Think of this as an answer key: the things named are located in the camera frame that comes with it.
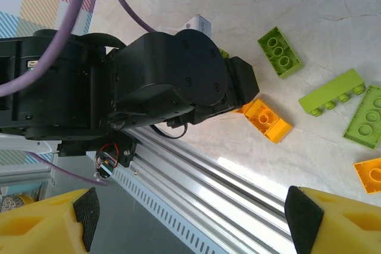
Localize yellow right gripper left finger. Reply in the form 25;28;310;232
0;187;101;254

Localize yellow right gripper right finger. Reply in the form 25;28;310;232
284;185;381;254

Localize orange lego brick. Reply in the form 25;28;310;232
353;157;381;196
242;98;293;144

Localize green long lego brick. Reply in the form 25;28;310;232
298;68;366;117

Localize small left circuit board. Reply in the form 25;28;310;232
94;143;120;181

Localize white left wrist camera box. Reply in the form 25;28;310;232
156;14;214;39

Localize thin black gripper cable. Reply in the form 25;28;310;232
151;122;189;140

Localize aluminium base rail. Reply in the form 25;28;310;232
118;125;298;254

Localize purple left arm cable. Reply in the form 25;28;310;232
0;0;157;188

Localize white slotted cable duct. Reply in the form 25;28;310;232
111;163;230;254

